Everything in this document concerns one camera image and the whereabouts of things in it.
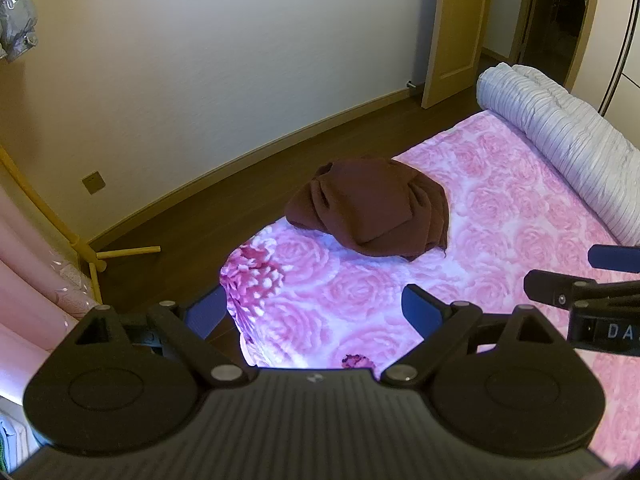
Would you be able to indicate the wall power socket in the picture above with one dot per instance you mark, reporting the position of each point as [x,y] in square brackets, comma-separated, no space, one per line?
[94,183]

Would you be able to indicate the wooden door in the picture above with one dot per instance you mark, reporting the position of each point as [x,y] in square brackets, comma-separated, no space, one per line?
[455,35]

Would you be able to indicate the pink floral bed blanket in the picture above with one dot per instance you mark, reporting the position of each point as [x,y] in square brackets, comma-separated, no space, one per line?
[500,240]

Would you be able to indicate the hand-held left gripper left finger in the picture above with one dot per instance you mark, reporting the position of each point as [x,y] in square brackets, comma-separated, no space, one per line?
[205,315]

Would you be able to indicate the brown knit sweater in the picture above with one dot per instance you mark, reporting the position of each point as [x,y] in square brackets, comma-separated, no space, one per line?
[370,207]

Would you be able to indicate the pink curtain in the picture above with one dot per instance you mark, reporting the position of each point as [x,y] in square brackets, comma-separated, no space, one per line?
[25,285]

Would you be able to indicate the silver puffer jacket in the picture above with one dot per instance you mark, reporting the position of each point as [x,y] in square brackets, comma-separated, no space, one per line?
[15,10]

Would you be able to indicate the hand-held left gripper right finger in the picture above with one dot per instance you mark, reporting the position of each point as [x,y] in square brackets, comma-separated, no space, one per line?
[420,310]

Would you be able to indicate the yellow clothes rack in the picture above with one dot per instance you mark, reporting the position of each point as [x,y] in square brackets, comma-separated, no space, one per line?
[45,202]

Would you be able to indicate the cream panelled wardrobe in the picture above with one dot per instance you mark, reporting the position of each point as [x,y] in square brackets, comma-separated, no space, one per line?
[612,25]

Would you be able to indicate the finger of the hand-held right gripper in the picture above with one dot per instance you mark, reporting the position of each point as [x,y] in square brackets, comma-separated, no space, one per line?
[612,259]
[555,290]

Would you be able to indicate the grey striped rolled quilt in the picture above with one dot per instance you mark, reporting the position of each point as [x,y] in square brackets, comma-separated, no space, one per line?
[565,130]

